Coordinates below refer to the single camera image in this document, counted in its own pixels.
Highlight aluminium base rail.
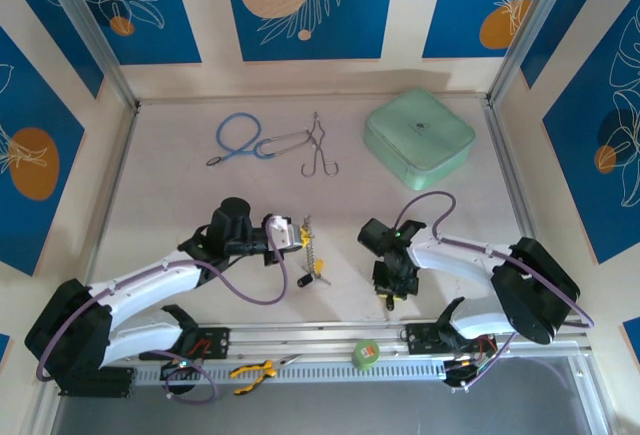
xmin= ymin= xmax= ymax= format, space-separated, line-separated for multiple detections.
xmin=107 ymin=321 xmax=594 ymax=359

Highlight aluminium frame post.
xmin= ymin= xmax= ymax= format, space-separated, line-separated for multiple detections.
xmin=485 ymin=0 xmax=579 ymax=109
xmin=37 ymin=0 xmax=141 ymax=112

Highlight yellow handled pliers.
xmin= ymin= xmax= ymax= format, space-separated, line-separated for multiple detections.
xmin=229 ymin=353 xmax=304 ymax=396

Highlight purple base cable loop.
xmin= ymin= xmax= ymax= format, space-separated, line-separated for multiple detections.
xmin=163 ymin=350 xmax=221 ymax=405

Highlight green tape roll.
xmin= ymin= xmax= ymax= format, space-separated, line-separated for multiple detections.
xmin=351 ymin=338 xmax=382 ymax=371

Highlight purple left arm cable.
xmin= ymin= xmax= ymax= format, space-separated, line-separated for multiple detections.
xmin=37 ymin=217 xmax=290 ymax=382

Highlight mint green zipper case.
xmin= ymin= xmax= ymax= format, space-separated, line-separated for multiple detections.
xmin=362 ymin=87 xmax=476 ymax=192

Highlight perforated grey cable duct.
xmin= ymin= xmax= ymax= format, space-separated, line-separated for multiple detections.
xmin=133 ymin=358 xmax=454 ymax=387

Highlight blue stethoscope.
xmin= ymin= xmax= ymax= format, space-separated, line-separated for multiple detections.
xmin=207 ymin=112 xmax=314 ymax=166

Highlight metal crucible tongs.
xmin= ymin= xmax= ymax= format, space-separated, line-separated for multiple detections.
xmin=300 ymin=111 xmax=341 ymax=178

